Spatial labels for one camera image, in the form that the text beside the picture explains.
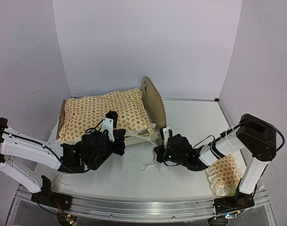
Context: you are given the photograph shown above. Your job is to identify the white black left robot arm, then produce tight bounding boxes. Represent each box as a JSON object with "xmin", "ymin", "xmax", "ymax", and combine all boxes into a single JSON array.
[{"xmin": 0, "ymin": 117, "xmax": 126, "ymax": 206}]

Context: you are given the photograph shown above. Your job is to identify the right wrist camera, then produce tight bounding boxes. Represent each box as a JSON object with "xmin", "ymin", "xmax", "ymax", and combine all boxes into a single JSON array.
[{"xmin": 160, "ymin": 127, "xmax": 172, "ymax": 149}]

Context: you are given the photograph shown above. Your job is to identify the white cushion tie cords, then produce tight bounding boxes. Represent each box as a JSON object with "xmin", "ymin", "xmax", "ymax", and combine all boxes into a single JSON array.
[
  {"xmin": 126, "ymin": 129, "xmax": 163, "ymax": 174},
  {"xmin": 54, "ymin": 173, "xmax": 71, "ymax": 189}
]

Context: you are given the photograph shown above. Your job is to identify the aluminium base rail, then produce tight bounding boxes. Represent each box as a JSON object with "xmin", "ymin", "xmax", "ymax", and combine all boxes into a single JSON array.
[{"xmin": 6, "ymin": 181, "xmax": 278, "ymax": 226}]

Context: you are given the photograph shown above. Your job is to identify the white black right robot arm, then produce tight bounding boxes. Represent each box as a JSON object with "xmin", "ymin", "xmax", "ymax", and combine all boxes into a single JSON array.
[{"xmin": 154, "ymin": 113, "xmax": 285, "ymax": 213}]

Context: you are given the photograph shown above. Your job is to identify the wooden pet bed frame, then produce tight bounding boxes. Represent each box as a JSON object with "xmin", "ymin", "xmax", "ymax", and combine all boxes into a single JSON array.
[{"xmin": 56, "ymin": 76, "xmax": 166, "ymax": 145}]

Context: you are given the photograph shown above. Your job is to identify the small duck print pillow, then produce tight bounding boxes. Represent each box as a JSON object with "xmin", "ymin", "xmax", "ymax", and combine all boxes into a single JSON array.
[{"xmin": 205, "ymin": 154, "xmax": 242, "ymax": 196}]

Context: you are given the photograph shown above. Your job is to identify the duck print ruffled cushion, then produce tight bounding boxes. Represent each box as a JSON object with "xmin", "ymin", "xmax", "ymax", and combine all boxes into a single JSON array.
[{"xmin": 56, "ymin": 88, "xmax": 156, "ymax": 145}]

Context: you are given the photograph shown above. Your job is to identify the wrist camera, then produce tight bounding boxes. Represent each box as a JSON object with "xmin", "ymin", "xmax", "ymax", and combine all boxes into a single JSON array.
[
  {"xmin": 100, "ymin": 111, "xmax": 118, "ymax": 142},
  {"xmin": 160, "ymin": 127, "xmax": 172, "ymax": 149}
]

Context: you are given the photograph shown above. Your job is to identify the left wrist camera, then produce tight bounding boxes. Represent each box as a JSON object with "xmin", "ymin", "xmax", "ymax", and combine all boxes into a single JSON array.
[{"xmin": 100, "ymin": 111, "xmax": 118, "ymax": 142}]

